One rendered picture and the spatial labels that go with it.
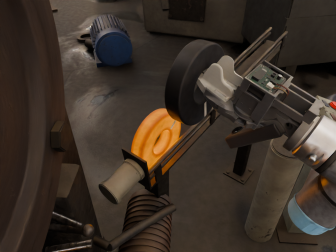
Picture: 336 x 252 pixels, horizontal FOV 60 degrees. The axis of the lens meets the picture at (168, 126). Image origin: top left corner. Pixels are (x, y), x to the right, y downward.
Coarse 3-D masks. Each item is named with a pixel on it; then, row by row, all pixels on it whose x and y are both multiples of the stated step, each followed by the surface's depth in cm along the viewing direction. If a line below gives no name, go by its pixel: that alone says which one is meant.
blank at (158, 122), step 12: (144, 120) 65; (156, 120) 65; (168, 120) 68; (144, 132) 64; (156, 132) 66; (168, 132) 72; (132, 144) 65; (144, 144) 64; (156, 144) 74; (168, 144) 73; (144, 156) 66; (156, 156) 71
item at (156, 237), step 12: (144, 192) 80; (132, 204) 79; (144, 204) 77; (156, 204) 77; (132, 216) 75; (144, 216) 74; (168, 216) 78; (156, 228) 72; (168, 228) 76; (132, 240) 70; (144, 240) 69; (156, 240) 70; (168, 240) 73
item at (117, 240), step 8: (160, 208) 75; (168, 208) 73; (152, 216) 70; (160, 216) 71; (136, 224) 68; (144, 224) 69; (128, 232) 65; (136, 232) 66; (96, 240) 61; (104, 240) 61; (112, 240) 62; (120, 240) 62; (104, 248) 60; (112, 248) 61
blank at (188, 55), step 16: (192, 48) 48; (208, 48) 49; (176, 64) 47; (192, 64) 46; (208, 64) 51; (176, 80) 47; (192, 80) 48; (176, 96) 47; (192, 96) 50; (176, 112) 50; (192, 112) 53
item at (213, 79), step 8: (216, 64) 46; (208, 72) 48; (216, 72) 47; (200, 80) 49; (208, 80) 49; (216, 80) 48; (200, 88) 50; (208, 88) 49; (216, 88) 48; (224, 88) 47; (224, 96) 48; (232, 96) 48
